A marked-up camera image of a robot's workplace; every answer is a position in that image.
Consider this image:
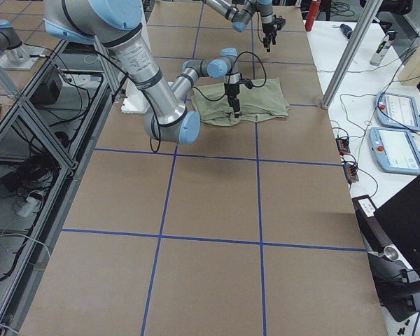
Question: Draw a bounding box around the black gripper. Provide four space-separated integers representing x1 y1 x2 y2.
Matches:
262 22 277 53
225 83 241 120

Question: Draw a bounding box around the sage green long-sleeve shirt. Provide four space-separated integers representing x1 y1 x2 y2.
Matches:
191 78 291 127

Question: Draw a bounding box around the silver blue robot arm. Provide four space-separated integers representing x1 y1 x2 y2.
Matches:
44 0 241 144
202 0 286 53

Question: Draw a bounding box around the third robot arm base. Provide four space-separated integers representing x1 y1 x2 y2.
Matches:
0 20 46 71

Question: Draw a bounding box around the red cylinder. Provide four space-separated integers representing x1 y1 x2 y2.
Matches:
304 0 321 32

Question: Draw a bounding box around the orange black USB hub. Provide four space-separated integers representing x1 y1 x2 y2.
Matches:
335 136 359 186

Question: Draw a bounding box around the far blue teach pendant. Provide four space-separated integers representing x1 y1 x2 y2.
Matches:
375 92 420 132

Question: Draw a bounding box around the blue teach pendant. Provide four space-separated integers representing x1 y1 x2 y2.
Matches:
369 127 420 176
375 92 420 132

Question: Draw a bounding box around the near blue teach pendant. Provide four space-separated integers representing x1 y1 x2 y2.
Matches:
369 127 420 176

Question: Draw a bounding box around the black monitor on stand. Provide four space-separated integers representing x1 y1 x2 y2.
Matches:
352 175 420 322

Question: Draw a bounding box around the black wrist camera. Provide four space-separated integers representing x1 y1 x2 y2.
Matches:
273 15 286 31
238 78 254 89

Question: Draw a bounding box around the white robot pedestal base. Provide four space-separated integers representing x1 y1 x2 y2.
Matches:
121 80 149 114

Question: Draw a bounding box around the aluminium frame post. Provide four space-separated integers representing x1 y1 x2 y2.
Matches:
321 0 383 110

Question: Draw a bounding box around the aluminium frame cabinet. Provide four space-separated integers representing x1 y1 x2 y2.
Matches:
0 42 123 335

